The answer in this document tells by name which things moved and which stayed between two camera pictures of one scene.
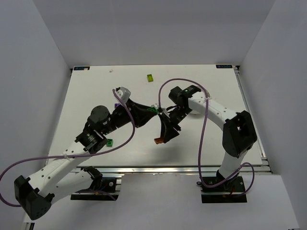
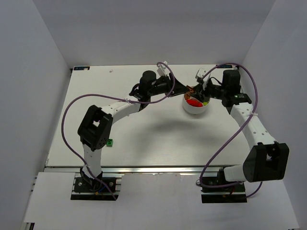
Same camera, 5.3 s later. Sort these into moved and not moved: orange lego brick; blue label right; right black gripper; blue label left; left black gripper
Moved: right black gripper; orange lego brick; left black gripper
Not moved: blue label right; blue label left
